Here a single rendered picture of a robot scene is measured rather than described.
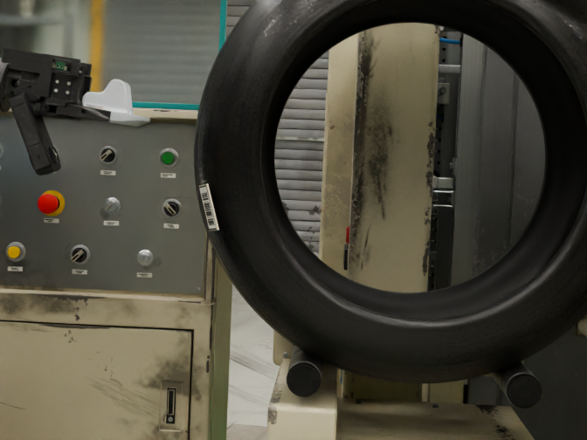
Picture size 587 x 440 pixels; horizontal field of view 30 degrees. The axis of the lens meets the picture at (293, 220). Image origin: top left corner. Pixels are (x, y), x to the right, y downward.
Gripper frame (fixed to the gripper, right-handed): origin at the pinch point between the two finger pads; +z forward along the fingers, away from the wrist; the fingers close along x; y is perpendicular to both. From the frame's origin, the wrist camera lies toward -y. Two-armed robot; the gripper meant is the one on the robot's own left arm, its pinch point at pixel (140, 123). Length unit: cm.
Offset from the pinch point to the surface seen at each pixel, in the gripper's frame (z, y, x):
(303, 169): -5, -10, 935
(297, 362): 26.8, -27.0, -10.6
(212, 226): 13.3, -11.5, -10.9
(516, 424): 60, -35, 11
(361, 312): 33.7, -19.0, -12.9
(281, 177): -25, -22, 935
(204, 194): 11.6, -7.6, -10.8
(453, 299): 48, -18, 16
